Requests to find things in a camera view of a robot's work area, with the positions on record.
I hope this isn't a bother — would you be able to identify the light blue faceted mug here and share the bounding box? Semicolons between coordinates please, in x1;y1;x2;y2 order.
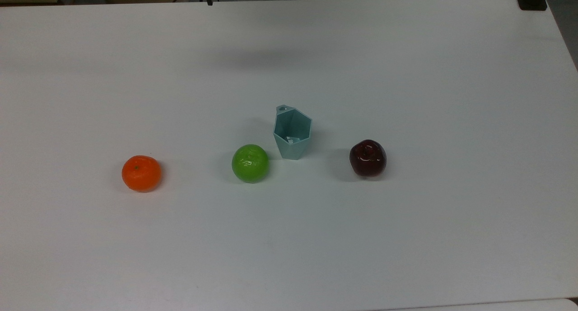
273;105;313;161

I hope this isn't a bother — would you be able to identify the orange mandarin fruit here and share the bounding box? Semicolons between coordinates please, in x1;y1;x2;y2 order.
121;155;162;193

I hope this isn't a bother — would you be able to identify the dark red apple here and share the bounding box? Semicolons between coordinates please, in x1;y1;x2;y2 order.
349;139;387;178

